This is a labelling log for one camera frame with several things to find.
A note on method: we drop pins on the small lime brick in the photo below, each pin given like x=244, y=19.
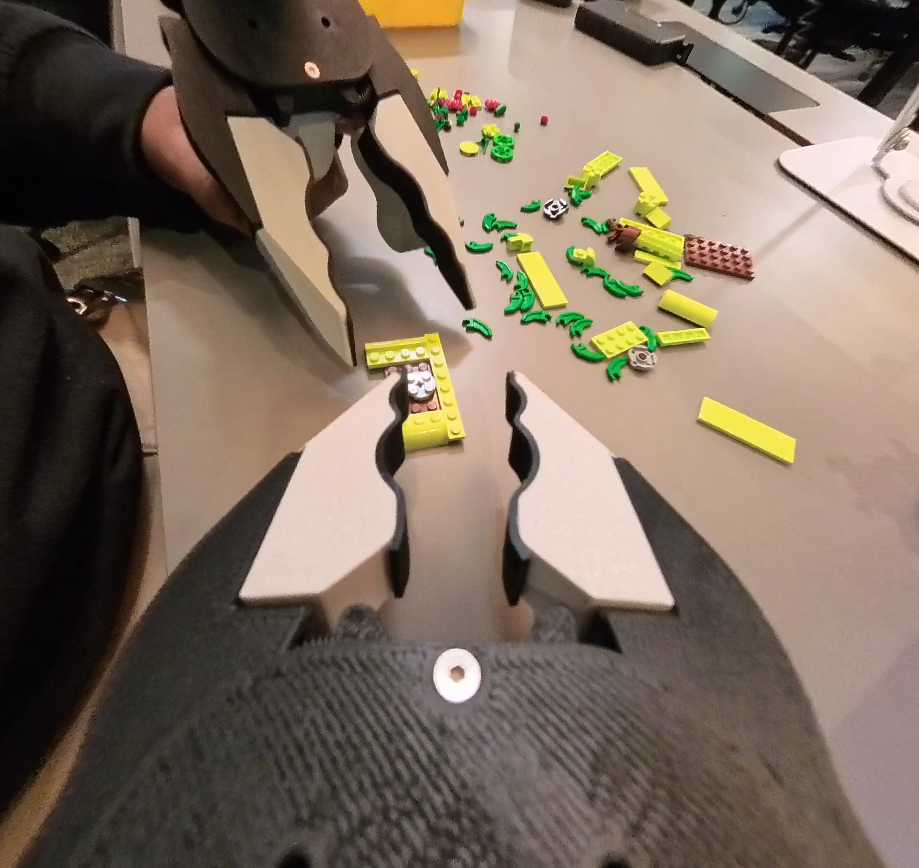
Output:
x=648, y=201

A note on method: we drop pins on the white stand base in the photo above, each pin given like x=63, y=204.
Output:
x=825, y=178

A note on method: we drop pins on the person's black clothing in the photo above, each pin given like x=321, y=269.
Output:
x=57, y=487

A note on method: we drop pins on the large brown studded plate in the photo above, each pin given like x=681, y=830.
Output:
x=718, y=257

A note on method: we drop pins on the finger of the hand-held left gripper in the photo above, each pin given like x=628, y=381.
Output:
x=280, y=193
x=416, y=157

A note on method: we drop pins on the dark round plate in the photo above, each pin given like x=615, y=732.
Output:
x=556, y=209

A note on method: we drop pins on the stack of lime bricks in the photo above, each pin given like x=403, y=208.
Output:
x=657, y=242

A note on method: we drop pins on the lime two-by-four plate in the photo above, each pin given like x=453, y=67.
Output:
x=621, y=340

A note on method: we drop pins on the small lime stud piece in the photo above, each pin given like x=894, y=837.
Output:
x=586, y=256

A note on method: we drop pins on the person's left hand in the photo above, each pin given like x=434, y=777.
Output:
x=176, y=150

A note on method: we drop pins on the flat black box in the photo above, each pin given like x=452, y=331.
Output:
x=624, y=31

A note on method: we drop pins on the person's left forearm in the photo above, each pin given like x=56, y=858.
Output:
x=72, y=107

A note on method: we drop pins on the long lime flat tile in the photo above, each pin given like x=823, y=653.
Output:
x=747, y=430
x=542, y=280

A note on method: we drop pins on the small lime square tile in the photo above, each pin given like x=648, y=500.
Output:
x=658, y=218
x=657, y=273

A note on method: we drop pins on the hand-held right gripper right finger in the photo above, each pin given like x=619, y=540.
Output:
x=589, y=523

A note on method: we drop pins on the large lime half-round brick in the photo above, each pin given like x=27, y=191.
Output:
x=688, y=308

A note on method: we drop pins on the pile of small flower pieces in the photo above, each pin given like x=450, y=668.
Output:
x=505, y=148

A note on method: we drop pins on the grey round plate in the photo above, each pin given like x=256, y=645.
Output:
x=644, y=360

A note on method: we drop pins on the brown and lime brick assembly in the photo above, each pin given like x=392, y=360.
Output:
x=445, y=394

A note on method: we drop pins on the lime smooth tile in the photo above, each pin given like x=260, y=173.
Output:
x=646, y=182

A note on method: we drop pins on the scatter of green leaf pieces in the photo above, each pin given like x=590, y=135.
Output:
x=520, y=302

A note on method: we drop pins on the lime rounded corner piece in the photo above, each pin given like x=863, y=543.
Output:
x=520, y=241

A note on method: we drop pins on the brown stump piece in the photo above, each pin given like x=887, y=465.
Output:
x=623, y=236

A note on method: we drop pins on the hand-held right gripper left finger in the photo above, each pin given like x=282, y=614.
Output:
x=323, y=523

